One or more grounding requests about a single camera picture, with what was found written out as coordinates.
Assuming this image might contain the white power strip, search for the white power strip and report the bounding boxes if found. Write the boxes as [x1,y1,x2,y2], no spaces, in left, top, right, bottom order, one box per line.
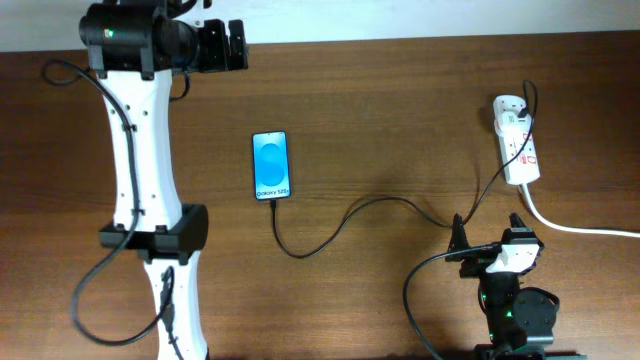
[493,95,540,186]

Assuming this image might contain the blue screen smartphone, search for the blue screen smartphone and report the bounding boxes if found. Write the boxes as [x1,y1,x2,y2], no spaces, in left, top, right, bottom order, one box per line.
[252,131,292,201]

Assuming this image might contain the black charger cable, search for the black charger cable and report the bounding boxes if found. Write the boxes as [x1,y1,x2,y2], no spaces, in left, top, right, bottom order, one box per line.
[270,79,539,260]

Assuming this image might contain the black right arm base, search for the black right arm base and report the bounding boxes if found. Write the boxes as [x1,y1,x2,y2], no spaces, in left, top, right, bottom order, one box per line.
[474,287,588,360]

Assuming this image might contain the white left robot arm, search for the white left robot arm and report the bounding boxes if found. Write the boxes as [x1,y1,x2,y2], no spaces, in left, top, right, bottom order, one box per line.
[79,1,248,359]

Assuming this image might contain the white power strip cord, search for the white power strip cord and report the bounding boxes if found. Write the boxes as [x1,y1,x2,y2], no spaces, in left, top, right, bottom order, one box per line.
[519,183,640,239]

